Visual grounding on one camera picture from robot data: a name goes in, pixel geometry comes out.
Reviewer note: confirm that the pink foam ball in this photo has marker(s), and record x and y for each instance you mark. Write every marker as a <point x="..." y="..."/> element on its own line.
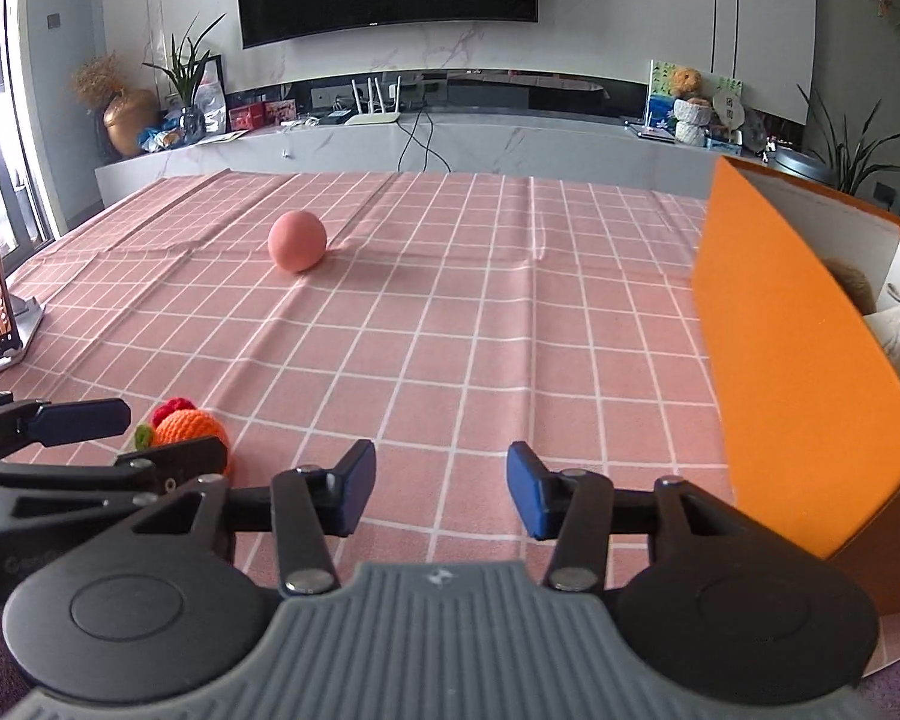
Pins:
<point x="296" y="240"/>

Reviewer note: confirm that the grey trash can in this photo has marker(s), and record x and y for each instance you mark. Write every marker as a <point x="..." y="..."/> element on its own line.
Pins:
<point x="795" y="161"/>

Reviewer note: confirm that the white router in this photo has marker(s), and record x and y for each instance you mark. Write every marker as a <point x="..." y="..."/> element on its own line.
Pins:
<point x="371" y="118"/>

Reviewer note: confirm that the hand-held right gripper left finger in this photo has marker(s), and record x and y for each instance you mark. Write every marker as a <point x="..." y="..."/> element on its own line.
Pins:
<point x="354" y="491"/>

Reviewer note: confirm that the dried flowers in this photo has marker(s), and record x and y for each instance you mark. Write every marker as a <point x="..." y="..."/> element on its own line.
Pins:
<point x="97" y="79"/>

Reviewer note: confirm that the brown plush dog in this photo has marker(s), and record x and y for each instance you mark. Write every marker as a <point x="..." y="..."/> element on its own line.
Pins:
<point x="851" y="285"/>

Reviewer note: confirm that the grey marble cabinet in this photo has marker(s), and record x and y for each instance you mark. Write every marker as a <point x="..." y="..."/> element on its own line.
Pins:
<point x="495" y="146"/>

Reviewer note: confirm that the crocheted orange fruit toy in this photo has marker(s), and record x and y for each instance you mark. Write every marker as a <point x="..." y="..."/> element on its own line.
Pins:
<point x="187" y="427"/>

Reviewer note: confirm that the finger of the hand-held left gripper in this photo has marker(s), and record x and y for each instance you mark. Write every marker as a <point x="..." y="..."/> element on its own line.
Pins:
<point x="82" y="420"/>
<point x="82" y="484"/>

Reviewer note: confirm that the orange cardboard box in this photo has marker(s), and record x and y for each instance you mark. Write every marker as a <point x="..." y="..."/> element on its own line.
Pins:
<point x="780" y="390"/>

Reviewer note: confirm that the grey phone stand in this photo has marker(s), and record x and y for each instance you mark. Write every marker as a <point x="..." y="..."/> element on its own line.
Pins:
<point x="26" y="326"/>

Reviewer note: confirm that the wall switch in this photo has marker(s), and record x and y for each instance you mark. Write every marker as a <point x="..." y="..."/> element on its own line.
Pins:
<point x="54" y="19"/>

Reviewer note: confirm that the pink checked tablecloth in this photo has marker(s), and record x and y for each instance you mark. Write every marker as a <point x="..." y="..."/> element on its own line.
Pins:
<point x="457" y="315"/>

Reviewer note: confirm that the small teddy bear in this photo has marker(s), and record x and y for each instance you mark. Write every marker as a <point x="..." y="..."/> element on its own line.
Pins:
<point x="688" y="82"/>

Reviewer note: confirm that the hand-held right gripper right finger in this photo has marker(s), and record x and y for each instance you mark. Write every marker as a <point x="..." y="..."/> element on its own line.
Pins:
<point x="529" y="491"/>

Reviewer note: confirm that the red box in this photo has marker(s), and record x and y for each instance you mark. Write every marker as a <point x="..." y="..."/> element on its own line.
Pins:
<point x="280" y="111"/>
<point x="246" y="118"/>

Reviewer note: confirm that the gold vase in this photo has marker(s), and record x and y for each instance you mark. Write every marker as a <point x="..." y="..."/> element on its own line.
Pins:
<point x="129" y="124"/>

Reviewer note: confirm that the green plant in glass vase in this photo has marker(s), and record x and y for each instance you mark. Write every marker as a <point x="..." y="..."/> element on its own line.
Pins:
<point x="189" y="116"/>

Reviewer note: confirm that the long-leaf potted plant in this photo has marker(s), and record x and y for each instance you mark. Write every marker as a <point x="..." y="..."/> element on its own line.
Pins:
<point x="855" y="157"/>

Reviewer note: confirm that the picture book with plush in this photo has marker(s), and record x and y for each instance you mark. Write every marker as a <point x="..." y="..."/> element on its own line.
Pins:
<point x="660" y="101"/>

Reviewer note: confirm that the round paper fan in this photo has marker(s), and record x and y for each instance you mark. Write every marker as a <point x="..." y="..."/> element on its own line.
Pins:
<point x="727" y="106"/>

